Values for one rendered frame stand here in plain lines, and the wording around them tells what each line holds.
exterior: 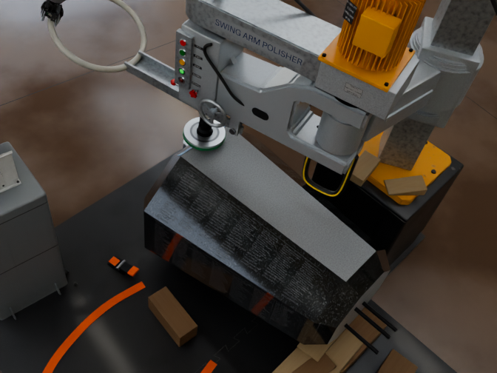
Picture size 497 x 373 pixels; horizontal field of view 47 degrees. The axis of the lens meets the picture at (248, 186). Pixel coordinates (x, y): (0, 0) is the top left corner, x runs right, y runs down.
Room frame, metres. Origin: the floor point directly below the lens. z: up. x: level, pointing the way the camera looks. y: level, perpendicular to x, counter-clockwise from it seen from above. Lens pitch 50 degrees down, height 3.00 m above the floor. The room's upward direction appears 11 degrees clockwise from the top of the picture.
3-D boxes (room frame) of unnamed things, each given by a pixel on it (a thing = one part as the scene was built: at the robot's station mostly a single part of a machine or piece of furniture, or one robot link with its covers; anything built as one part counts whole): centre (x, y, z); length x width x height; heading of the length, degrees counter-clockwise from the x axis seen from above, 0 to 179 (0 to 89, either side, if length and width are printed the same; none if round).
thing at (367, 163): (2.09, -0.58, 0.81); 0.20 x 0.10 x 0.05; 153
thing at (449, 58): (2.27, -0.76, 1.36); 0.35 x 0.35 x 0.41
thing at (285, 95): (1.87, -0.08, 1.33); 0.74 x 0.23 x 0.49; 68
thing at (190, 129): (2.03, 0.27, 0.90); 0.21 x 0.21 x 0.01
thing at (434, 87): (2.12, -0.63, 1.39); 0.74 x 0.34 x 0.25; 139
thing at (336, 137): (1.78, -0.34, 1.37); 0.19 x 0.19 x 0.20
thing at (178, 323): (1.40, 0.27, 0.07); 0.30 x 0.12 x 0.12; 49
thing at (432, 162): (2.27, -0.76, 0.76); 0.49 x 0.49 x 0.05; 55
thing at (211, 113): (1.87, 0.21, 1.22); 0.15 x 0.10 x 0.15; 68
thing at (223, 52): (2.00, 0.20, 1.35); 0.36 x 0.22 x 0.45; 68
